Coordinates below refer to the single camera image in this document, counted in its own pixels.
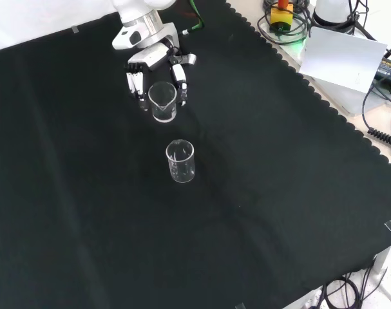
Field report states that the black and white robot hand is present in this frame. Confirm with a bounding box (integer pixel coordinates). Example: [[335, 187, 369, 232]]
[[123, 38, 198, 112]]

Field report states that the clear glass beaker with graduations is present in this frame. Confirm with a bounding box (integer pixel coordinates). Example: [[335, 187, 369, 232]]
[[148, 81, 178, 124]]

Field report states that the black cloth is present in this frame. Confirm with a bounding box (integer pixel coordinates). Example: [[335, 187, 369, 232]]
[[0, 0, 391, 309]]

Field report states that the yellow stop button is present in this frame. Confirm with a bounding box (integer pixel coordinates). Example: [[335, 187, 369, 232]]
[[269, 0, 294, 33]]

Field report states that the pale board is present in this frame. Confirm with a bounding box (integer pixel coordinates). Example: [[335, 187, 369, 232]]
[[298, 26, 388, 95]]

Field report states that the black power adapter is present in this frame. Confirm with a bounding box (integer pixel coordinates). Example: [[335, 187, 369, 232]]
[[373, 55, 391, 82]]

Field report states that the white power strip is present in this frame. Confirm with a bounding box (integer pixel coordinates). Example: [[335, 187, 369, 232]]
[[291, 287, 323, 309]]

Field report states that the white stand base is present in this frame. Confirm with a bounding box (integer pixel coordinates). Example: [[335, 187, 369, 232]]
[[373, 239, 391, 301]]

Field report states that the green cable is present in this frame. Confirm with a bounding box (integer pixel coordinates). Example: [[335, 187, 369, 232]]
[[182, 0, 205, 36]]

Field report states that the black looped cable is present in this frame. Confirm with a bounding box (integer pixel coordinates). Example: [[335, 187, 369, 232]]
[[256, 0, 312, 46]]

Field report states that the black cable bundle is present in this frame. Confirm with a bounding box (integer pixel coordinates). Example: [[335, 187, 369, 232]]
[[320, 272, 376, 309]]

